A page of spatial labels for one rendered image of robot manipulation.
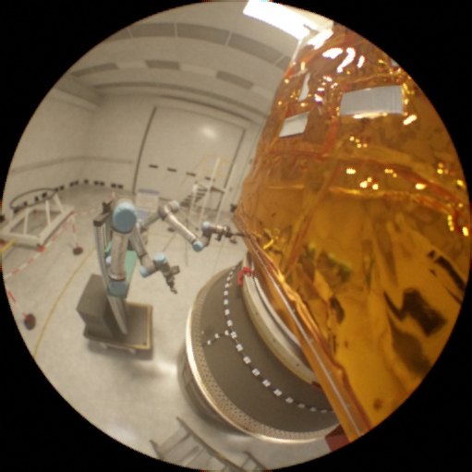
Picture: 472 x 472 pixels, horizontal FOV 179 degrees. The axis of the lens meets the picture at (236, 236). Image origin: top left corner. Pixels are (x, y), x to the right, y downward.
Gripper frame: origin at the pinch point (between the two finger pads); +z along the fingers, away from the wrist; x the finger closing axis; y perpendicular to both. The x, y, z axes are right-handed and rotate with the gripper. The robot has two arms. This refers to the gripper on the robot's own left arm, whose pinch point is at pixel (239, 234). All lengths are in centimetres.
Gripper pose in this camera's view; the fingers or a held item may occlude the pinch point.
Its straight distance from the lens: 123.8
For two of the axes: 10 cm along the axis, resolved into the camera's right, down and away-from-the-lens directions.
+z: 9.2, 1.9, 3.4
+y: 3.2, -8.7, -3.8
